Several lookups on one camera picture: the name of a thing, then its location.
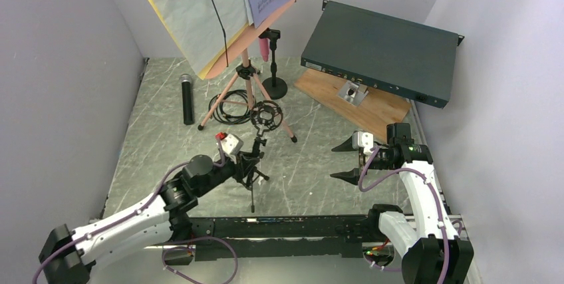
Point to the pink small microphone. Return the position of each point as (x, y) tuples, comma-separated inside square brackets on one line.
[(264, 48)]

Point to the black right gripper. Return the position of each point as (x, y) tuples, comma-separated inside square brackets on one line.
[(350, 176)]

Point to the pink tripod music stand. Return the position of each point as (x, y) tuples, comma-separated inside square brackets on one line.
[(245, 71)]

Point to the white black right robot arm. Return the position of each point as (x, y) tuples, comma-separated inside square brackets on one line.
[(418, 202)]

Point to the silver metal bracket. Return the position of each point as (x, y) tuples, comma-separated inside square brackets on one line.
[(353, 93)]

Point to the wooden board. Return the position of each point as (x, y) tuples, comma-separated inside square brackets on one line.
[(369, 108)]

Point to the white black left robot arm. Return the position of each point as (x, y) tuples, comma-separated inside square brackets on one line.
[(132, 216)]

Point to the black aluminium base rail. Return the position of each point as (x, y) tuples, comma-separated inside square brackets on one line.
[(289, 235)]

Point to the black tripod mic stand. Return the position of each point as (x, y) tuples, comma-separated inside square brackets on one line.
[(265, 116)]

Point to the black round-base mic stand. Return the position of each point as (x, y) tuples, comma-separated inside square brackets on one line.
[(276, 87)]

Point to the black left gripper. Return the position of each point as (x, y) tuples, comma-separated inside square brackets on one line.
[(243, 166)]

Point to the grey paper sheet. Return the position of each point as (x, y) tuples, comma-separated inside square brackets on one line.
[(203, 29)]

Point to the black silver handheld microphone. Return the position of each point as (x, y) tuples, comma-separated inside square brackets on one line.
[(187, 99)]

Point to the dark teal rack unit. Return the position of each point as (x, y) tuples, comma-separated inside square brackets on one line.
[(398, 56)]

